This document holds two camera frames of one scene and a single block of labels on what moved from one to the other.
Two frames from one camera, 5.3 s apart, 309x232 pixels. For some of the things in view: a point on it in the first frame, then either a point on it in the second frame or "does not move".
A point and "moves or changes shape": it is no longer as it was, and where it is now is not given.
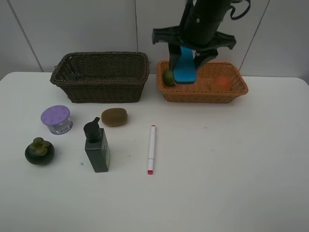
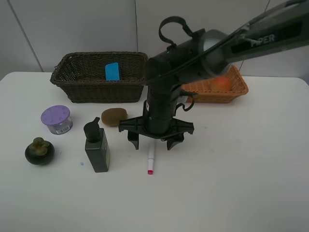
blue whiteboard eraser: [185, 70] moves or changes shape
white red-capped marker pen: [151, 153] does not move
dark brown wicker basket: [103, 77] does not move
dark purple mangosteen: [39, 152] does not move
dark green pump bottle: [96, 146] does not move
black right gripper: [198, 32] to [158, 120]
